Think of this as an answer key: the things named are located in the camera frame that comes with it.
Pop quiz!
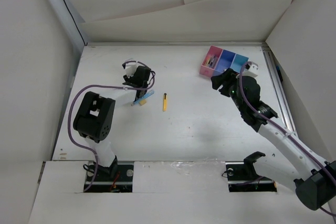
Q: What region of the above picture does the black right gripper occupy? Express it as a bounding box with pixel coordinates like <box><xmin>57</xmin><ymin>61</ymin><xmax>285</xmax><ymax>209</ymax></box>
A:
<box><xmin>211</xmin><ymin>68</ymin><xmax>246</xmax><ymax>112</ymax></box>

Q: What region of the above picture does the blue teal gel pen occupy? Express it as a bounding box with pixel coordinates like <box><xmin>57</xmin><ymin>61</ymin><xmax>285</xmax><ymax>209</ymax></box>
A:
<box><xmin>209</xmin><ymin>56</ymin><xmax>218</xmax><ymax>68</ymax></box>

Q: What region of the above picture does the brown pink pen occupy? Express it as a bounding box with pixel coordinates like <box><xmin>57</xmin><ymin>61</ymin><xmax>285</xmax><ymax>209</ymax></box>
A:
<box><xmin>212</xmin><ymin>57</ymin><xmax>219</xmax><ymax>69</ymax></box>

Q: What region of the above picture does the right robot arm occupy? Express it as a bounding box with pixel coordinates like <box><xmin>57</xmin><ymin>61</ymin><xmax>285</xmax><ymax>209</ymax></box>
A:
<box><xmin>211</xmin><ymin>68</ymin><xmax>335</xmax><ymax>211</ymax></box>

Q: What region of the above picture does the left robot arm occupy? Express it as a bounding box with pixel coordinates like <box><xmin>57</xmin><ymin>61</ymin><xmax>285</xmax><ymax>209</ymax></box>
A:
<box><xmin>68</xmin><ymin>61</ymin><xmax>155</xmax><ymax>180</ymax></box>

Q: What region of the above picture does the dark blue container compartment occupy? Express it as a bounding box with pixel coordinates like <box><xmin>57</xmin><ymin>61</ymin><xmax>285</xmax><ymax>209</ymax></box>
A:
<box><xmin>213</xmin><ymin>50</ymin><xmax>236</xmax><ymax>76</ymax></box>

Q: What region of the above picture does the light blue utility knife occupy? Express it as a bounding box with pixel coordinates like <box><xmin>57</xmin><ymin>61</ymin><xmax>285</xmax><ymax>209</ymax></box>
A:
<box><xmin>131</xmin><ymin>90</ymin><xmax>154</xmax><ymax>106</ymax></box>

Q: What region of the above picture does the light blue container compartment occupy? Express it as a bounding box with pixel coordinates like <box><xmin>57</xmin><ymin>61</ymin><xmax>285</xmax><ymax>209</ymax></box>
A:
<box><xmin>231</xmin><ymin>54</ymin><xmax>249</xmax><ymax>70</ymax></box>

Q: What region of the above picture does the pink container compartment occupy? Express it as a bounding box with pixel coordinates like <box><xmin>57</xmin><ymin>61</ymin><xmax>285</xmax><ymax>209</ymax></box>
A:
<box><xmin>199</xmin><ymin>46</ymin><xmax>223</xmax><ymax>78</ymax></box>

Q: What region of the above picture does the yellow eraser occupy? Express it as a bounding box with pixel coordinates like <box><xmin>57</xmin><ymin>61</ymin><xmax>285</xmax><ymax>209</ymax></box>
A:
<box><xmin>139</xmin><ymin>100</ymin><xmax>146</xmax><ymax>106</ymax></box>

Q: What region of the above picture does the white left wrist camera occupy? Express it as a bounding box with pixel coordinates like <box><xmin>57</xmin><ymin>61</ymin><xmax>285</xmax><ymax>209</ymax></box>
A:
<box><xmin>122</xmin><ymin>60</ymin><xmax>138</xmax><ymax>78</ymax></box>

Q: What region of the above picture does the aluminium rail right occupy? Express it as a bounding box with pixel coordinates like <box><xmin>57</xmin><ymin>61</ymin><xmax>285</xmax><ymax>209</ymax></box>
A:
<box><xmin>261</xmin><ymin>46</ymin><xmax>298</xmax><ymax>136</ymax></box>

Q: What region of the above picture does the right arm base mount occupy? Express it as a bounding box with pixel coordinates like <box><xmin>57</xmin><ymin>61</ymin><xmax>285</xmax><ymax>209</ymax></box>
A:
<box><xmin>222</xmin><ymin>152</ymin><xmax>277</xmax><ymax>193</ymax></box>

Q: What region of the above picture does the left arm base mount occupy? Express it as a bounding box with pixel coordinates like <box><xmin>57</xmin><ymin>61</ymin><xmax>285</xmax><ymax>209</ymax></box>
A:
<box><xmin>83</xmin><ymin>162</ymin><xmax>134</xmax><ymax>193</ymax></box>

